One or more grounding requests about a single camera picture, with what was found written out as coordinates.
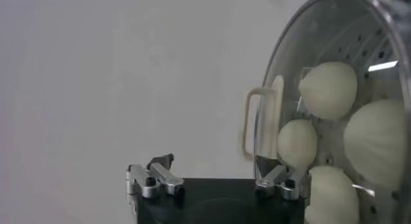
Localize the glass lid with cream handle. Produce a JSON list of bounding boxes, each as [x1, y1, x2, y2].
[[241, 0, 411, 224]]

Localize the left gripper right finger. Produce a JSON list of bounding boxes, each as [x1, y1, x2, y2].
[[255, 163, 311, 202]]

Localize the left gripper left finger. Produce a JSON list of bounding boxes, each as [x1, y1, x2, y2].
[[125, 153, 186, 211]]

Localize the perforated steel steamer basket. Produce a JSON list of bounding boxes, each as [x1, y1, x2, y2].
[[256, 0, 411, 224]]

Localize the white steamed baozi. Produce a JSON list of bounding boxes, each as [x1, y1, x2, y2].
[[342, 98, 407, 189], [276, 118, 319, 168], [298, 60, 359, 121], [304, 165, 360, 224]]

